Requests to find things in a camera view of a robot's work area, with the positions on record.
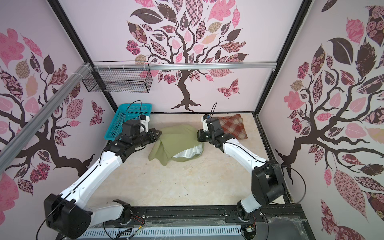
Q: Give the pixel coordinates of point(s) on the aluminium rail left wall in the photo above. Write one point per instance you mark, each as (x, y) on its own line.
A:
(11, 150)

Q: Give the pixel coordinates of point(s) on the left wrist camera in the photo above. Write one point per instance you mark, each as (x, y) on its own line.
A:
(134, 127)

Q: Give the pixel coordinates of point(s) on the aluminium rail back wall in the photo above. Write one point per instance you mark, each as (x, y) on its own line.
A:
(197, 66)

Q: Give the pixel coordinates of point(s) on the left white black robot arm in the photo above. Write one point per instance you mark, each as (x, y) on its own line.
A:
(87, 183)

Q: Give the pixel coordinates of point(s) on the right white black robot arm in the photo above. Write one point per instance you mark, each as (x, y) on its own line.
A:
(267, 181)

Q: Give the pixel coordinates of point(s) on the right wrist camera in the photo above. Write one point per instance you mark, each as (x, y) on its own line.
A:
(211, 124)

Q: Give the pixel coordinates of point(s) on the white slotted cable duct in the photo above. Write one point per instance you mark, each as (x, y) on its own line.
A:
(166, 233)

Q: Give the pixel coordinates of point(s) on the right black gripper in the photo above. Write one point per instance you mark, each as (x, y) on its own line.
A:
(205, 135)

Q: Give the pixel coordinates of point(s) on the olive and white skirt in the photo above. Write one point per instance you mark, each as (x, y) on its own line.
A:
(178, 143)

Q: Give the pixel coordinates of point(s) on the black wire basket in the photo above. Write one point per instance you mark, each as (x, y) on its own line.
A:
(119, 77)

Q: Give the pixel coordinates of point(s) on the teal plastic basket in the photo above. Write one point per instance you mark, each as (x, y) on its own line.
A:
(124, 113)

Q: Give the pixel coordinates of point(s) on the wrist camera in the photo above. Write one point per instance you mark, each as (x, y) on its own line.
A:
(211, 124)
(134, 127)

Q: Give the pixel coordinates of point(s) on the red plaid skirt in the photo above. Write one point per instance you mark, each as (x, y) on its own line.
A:
(234, 125)

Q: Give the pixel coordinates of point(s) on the aluminium rail wall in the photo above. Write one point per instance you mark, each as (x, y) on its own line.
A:
(11, 150)
(197, 66)

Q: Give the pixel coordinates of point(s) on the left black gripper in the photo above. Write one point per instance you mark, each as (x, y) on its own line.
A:
(152, 132)

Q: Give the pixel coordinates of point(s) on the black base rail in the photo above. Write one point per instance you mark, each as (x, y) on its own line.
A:
(227, 213)

